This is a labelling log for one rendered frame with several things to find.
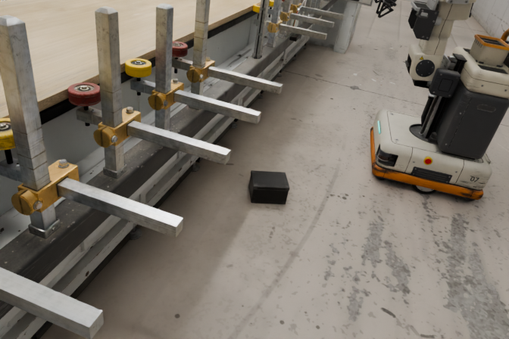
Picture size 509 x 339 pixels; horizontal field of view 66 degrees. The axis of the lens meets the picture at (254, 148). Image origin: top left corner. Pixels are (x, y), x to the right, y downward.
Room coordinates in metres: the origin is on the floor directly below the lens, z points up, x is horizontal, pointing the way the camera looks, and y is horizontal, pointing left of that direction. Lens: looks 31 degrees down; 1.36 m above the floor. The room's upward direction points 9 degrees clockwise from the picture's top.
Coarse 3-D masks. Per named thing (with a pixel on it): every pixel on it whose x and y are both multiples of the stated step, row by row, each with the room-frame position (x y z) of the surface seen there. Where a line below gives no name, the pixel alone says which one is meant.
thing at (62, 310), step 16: (0, 272) 0.39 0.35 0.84; (0, 288) 0.36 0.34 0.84; (16, 288) 0.36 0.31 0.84; (32, 288) 0.37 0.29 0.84; (48, 288) 0.37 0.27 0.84; (16, 304) 0.35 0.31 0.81; (32, 304) 0.35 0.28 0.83; (48, 304) 0.35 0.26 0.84; (64, 304) 0.35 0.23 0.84; (80, 304) 0.35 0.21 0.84; (48, 320) 0.34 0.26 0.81; (64, 320) 0.33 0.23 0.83; (80, 320) 0.33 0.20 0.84; (96, 320) 0.34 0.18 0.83
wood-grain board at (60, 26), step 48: (48, 0) 1.76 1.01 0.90; (96, 0) 1.90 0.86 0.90; (144, 0) 2.06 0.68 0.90; (192, 0) 2.25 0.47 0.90; (240, 0) 2.47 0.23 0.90; (48, 48) 1.17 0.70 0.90; (96, 48) 1.24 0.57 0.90; (144, 48) 1.32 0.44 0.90; (0, 96) 0.82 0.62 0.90; (48, 96) 0.86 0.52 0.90
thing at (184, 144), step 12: (84, 120) 0.90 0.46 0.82; (96, 120) 0.90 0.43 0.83; (132, 132) 0.87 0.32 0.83; (144, 132) 0.86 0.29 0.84; (156, 132) 0.86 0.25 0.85; (168, 132) 0.87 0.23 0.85; (168, 144) 0.85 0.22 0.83; (180, 144) 0.84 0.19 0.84; (192, 144) 0.83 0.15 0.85; (204, 144) 0.84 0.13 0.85; (204, 156) 0.82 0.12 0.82; (216, 156) 0.81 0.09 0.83; (228, 156) 0.82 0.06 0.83
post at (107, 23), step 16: (96, 16) 0.84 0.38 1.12; (112, 16) 0.85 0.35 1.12; (96, 32) 0.84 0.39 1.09; (112, 32) 0.85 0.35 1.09; (112, 48) 0.84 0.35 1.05; (112, 64) 0.84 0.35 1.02; (112, 80) 0.84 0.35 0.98; (112, 96) 0.84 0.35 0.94; (112, 112) 0.84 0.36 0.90; (112, 160) 0.84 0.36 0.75
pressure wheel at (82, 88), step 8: (72, 88) 0.91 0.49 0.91; (80, 88) 0.92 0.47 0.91; (88, 88) 0.93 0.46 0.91; (96, 88) 0.93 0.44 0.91; (72, 96) 0.89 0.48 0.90; (80, 96) 0.88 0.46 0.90; (88, 96) 0.89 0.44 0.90; (96, 96) 0.91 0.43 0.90; (80, 104) 0.88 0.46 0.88; (88, 104) 0.89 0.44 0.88
